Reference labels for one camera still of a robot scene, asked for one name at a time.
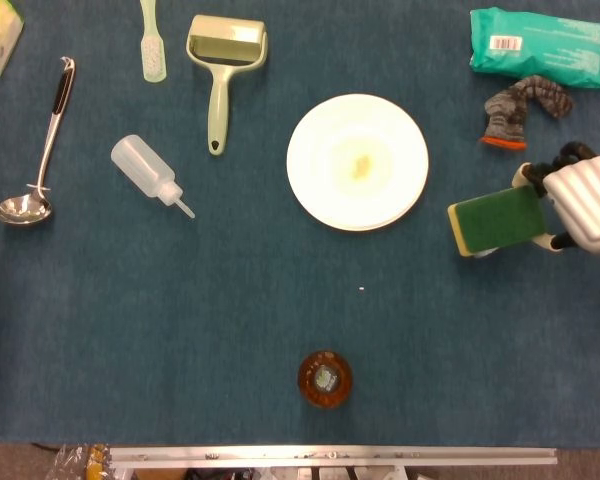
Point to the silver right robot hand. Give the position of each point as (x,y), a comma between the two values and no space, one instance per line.
(585,200)

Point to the green and yellow sponge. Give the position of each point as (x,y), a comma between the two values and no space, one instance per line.
(500,220)

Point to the white round plate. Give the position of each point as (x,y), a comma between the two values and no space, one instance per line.
(330,200)

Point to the steel ladle with black grip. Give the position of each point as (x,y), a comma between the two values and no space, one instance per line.
(22,207)

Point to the grey striped sock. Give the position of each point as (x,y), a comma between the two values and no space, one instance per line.
(505,115)

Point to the green wet wipes pack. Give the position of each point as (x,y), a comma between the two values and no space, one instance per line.
(540,50)

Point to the crinkled clear plastic bag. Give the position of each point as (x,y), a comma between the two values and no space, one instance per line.
(72,462)

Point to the teal felt table mat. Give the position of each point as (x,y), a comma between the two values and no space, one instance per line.
(180,300)

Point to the translucent plastic squeeze bottle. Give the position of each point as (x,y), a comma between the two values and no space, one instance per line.
(140,165)

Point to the small pale green brush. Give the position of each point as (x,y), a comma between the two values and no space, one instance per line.
(153,55)

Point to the pale green lint roller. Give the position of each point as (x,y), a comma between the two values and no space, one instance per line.
(219,100)

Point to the aluminium frame rail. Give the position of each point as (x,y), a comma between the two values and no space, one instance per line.
(330,456)

